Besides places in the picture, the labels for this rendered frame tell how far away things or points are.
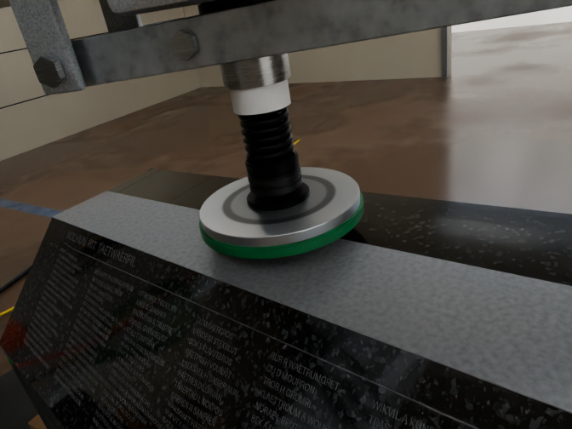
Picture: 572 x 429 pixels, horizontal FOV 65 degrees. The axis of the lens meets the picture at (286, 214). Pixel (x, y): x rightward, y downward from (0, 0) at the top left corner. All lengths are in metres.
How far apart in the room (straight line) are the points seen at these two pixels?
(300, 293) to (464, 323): 0.17
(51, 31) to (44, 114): 5.24
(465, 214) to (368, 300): 0.22
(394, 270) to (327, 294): 0.08
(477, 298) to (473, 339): 0.06
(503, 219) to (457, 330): 0.22
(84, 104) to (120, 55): 5.51
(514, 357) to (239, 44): 0.38
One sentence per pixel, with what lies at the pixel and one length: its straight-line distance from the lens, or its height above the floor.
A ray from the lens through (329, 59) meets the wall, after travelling 5.96.
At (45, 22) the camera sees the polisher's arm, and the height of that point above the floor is 1.11.
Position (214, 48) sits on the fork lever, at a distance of 0.50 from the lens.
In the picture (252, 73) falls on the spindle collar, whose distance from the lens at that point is 0.52.
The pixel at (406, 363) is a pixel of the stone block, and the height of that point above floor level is 0.80.
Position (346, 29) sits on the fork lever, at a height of 1.06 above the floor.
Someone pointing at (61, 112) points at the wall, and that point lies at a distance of 5.90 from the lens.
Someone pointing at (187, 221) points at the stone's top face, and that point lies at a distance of 0.73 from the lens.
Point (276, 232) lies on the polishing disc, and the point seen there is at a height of 0.86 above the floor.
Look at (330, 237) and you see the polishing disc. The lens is 0.52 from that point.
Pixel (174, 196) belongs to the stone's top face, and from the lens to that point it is 0.85.
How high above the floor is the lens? 1.10
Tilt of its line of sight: 26 degrees down
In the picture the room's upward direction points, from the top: 10 degrees counter-clockwise
